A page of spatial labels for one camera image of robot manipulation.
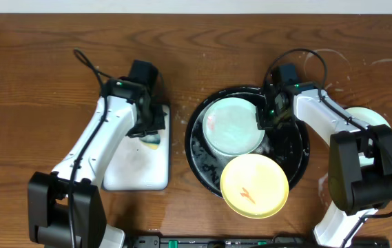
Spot light green plate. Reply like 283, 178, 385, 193
346, 107, 390, 167
202, 97, 265, 156

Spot green yellow sponge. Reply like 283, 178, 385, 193
139, 134, 161, 150

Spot light green plate top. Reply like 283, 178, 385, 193
346, 107, 390, 167

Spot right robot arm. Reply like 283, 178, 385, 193
257, 64, 392, 247

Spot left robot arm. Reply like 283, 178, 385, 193
28, 60, 171, 247

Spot black round tray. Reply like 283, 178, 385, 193
185, 86, 310, 198

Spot black rectangular soap tray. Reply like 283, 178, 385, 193
102, 105, 171, 192

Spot yellow plate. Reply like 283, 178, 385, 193
220, 154, 289, 219

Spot left black cable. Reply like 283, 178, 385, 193
68, 48, 114, 248

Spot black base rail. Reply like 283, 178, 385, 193
126, 235, 389, 248

